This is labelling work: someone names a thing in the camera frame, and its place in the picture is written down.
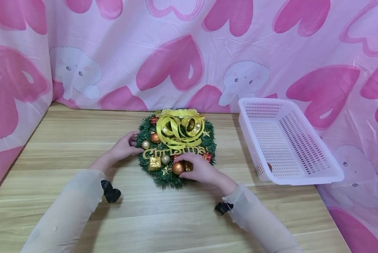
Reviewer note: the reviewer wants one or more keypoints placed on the person's right hand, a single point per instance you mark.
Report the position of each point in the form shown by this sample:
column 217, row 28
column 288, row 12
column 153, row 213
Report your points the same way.
column 204, row 171

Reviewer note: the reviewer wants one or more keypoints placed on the person's left hand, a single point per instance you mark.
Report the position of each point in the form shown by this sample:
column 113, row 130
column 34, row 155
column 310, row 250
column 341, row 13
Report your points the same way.
column 123, row 148

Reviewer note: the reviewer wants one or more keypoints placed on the person's right thumb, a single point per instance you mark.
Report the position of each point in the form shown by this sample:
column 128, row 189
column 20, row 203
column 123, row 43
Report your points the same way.
column 186, row 175

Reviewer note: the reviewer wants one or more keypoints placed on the person's left fingers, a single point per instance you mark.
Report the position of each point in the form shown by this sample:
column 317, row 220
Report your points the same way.
column 132, row 136

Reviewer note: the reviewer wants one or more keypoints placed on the person's left thumb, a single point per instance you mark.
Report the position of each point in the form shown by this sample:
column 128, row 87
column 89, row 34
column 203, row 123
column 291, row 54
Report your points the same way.
column 136, row 151

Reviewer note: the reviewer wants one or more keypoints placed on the person's right fingers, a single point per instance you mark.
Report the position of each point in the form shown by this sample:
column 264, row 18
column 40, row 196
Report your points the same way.
column 187, row 157

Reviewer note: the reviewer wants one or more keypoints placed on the large copper bauble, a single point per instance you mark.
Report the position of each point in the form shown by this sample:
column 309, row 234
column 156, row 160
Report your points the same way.
column 177, row 168

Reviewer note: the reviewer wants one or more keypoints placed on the green christmas wreath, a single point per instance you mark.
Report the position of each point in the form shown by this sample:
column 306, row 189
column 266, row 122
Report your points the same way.
column 210, row 142

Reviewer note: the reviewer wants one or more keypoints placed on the person's right forearm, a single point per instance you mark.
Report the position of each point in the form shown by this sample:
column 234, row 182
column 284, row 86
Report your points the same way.
column 258, row 218

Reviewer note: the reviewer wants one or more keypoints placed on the person's left forearm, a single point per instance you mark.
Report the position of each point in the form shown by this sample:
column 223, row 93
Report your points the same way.
column 68, row 207

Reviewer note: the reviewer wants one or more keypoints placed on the small gold gift box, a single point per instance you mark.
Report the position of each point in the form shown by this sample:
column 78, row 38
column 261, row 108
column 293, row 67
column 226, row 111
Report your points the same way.
column 189, row 166

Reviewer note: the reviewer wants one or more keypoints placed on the pale gold bauble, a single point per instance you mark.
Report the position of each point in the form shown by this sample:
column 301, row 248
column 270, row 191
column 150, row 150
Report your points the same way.
column 145, row 144

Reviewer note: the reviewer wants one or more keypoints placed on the red gift box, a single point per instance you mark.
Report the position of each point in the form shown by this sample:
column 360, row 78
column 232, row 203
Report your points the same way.
column 207, row 156
column 153, row 120

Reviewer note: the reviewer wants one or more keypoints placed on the gold star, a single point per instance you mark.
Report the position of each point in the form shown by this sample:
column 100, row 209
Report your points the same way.
column 166, row 171
column 206, row 133

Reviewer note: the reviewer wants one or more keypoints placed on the silver bauble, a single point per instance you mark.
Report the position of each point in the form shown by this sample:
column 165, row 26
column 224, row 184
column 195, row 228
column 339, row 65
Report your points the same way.
column 165, row 160

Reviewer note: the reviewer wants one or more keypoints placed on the large gold gift box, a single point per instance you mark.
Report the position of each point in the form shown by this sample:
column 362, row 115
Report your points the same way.
column 154, row 164

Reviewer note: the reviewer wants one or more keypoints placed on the gold letter sign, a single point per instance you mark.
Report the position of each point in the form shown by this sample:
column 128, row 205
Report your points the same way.
column 163, row 152

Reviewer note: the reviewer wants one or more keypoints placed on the yellow ribbon bow with bells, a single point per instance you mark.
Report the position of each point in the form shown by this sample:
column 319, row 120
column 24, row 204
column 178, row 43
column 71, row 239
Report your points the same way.
column 179, row 128

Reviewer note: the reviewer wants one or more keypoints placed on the black wrist band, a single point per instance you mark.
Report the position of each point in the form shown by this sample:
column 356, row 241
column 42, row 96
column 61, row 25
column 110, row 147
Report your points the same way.
column 223, row 207
column 111, row 192

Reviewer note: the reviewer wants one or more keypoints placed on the small copper bauble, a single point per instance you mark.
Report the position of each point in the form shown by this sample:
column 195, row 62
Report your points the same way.
column 269, row 167

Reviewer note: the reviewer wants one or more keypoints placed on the white plastic mesh basket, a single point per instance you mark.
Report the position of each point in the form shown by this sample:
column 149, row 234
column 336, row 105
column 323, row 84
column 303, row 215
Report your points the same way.
column 283, row 147

